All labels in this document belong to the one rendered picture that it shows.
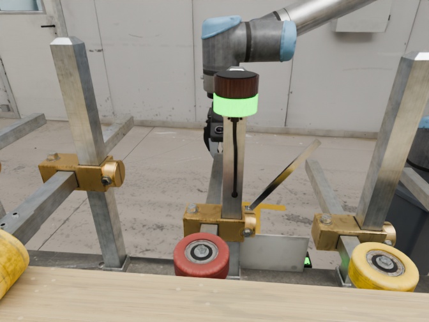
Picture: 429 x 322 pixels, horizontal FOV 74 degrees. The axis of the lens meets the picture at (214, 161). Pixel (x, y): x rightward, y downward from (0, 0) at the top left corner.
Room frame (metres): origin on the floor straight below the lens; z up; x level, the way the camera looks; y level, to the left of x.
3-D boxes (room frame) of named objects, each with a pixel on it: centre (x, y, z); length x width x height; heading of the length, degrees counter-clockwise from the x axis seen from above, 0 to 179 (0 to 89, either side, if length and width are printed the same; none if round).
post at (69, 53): (0.45, 0.22, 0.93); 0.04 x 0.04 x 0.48; 85
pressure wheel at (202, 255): (0.30, 0.02, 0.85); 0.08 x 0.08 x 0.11
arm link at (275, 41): (0.74, -0.13, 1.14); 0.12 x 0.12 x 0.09; 5
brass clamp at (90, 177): (0.45, 0.24, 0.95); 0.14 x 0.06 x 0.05; 85
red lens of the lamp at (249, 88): (0.38, -0.03, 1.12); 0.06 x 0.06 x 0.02
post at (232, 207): (0.43, -0.03, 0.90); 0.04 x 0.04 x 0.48; 85
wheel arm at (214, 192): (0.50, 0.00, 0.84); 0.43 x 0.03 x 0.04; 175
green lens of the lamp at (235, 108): (0.38, -0.03, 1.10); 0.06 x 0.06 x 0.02
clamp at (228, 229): (0.43, -0.01, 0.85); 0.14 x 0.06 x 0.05; 85
